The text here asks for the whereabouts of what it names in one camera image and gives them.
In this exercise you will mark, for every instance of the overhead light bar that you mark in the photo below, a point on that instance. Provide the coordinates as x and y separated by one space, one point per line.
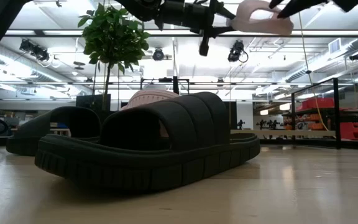
39 32

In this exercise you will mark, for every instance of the black ceiling spotlight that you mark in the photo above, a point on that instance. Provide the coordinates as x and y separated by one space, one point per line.
26 45
236 51
158 54
41 55

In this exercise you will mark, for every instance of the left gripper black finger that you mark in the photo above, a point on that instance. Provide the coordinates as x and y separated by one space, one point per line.
224 29
225 12

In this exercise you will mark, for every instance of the white air vent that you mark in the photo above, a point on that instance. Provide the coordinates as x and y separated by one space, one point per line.
334 46

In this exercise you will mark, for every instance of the pink rubber slide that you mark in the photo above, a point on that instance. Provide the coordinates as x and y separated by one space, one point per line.
148 98
259 25

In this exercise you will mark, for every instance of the black rubber slide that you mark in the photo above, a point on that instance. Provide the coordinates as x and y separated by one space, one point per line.
42 133
151 155

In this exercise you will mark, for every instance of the red storage bin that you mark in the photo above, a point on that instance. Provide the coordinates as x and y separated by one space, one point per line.
317 103
354 130

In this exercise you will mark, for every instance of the green plant in black pot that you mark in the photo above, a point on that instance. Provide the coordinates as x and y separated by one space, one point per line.
113 37

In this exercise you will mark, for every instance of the wooden shelf with black frame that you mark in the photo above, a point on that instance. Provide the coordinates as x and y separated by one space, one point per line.
291 132

